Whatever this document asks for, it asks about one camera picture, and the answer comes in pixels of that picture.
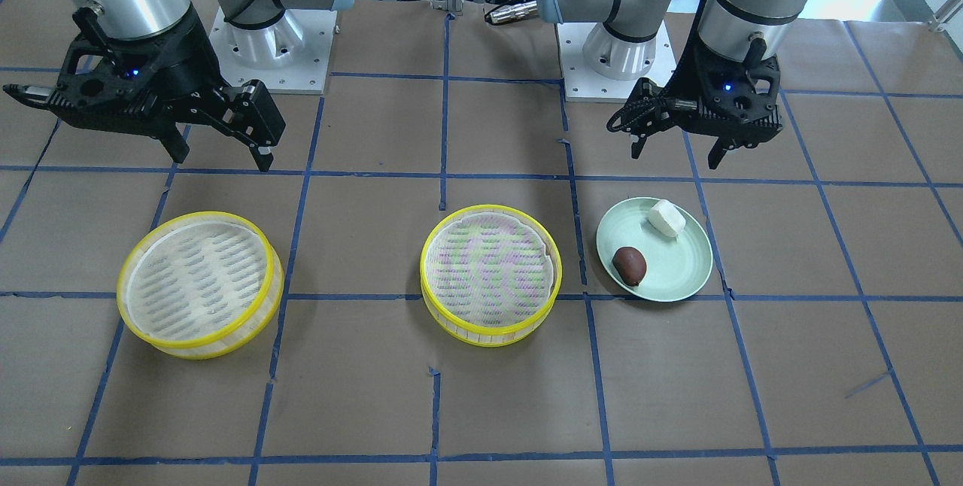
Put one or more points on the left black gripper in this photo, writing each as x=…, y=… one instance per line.
x=694, y=82

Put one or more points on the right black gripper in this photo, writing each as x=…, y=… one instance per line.
x=183, y=65

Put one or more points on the white steamed bun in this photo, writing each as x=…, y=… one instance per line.
x=666, y=218

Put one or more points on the brown steamed bun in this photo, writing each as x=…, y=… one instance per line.
x=630, y=265

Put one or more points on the yellow bamboo steamer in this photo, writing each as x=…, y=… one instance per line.
x=489, y=275
x=200, y=286

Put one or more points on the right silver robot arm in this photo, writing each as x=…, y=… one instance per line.
x=130, y=20

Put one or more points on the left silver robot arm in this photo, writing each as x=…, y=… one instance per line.
x=724, y=25

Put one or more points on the light green plate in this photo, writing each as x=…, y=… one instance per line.
x=677, y=267

